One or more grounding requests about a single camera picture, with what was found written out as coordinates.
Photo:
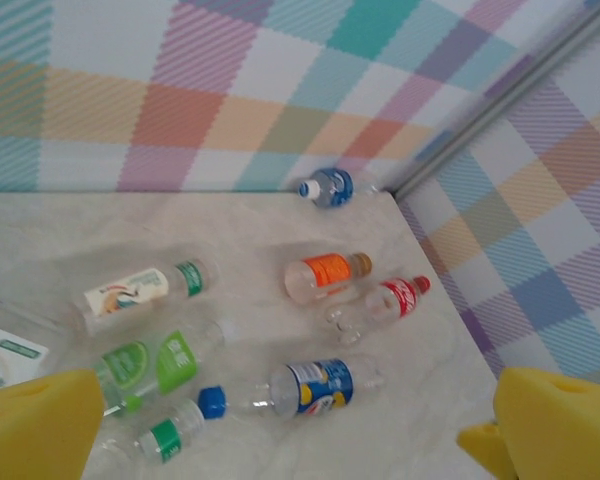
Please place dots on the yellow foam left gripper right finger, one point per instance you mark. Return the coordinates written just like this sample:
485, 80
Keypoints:
565, 430

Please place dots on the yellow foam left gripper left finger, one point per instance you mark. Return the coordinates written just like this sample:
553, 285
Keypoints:
30, 430

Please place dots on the white box green label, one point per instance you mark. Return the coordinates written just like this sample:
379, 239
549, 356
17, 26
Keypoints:
10, 360

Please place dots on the green band white cap bottle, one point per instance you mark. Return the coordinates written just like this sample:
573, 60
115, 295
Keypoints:
165, 437

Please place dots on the lime green label bottle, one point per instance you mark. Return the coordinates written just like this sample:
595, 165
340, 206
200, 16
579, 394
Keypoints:
175, 360

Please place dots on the cream label green band bottle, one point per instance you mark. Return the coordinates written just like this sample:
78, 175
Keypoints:
125, 295

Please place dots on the red label cola bottle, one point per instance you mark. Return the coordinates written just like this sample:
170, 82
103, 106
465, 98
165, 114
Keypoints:
402, 295

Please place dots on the blue label cola bottle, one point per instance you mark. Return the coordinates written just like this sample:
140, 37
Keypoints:
320, 385

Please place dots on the orange label plastic bottle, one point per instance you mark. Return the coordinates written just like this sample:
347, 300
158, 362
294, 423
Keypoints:
327, 269

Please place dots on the blue label water bottle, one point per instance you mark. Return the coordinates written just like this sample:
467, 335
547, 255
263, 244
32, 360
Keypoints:
332, 187

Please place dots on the aluminium frame post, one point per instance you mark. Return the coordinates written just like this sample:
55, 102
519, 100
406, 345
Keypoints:
480, 110

